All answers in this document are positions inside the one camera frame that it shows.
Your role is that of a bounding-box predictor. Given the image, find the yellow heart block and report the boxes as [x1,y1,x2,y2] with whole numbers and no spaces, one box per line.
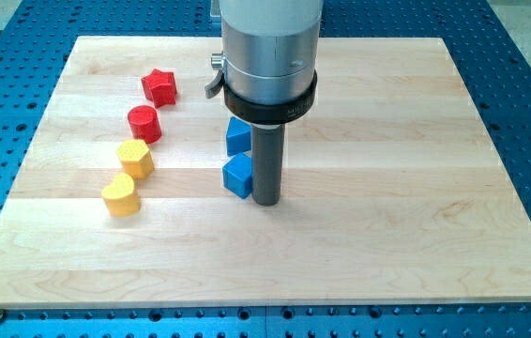
[101,173,141,217]

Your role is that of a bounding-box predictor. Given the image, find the yellow hexagon block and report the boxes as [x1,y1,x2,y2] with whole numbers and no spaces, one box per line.
[116,139,154,179]

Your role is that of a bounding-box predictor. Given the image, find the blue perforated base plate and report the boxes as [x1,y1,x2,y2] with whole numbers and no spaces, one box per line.
[0,1,531,337]

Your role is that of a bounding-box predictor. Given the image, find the red star block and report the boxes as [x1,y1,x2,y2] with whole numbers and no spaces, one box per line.
[141,69,177,108]

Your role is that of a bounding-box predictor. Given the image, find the red cylinder block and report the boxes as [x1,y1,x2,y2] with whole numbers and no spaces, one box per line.
[128,105,162,144]

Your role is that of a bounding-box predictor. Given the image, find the blue cube block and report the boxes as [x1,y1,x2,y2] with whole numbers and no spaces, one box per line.
[222,153,252,199]

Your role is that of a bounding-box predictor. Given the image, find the light wooden board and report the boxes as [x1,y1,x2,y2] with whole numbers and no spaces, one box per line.
[0,36,531,309]

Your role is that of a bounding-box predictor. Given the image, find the blue angular block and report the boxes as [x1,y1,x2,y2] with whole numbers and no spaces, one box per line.
[225,117,251,156]

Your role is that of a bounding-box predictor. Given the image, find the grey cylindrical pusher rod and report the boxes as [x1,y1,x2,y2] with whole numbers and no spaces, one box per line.
[251,125,285,206]

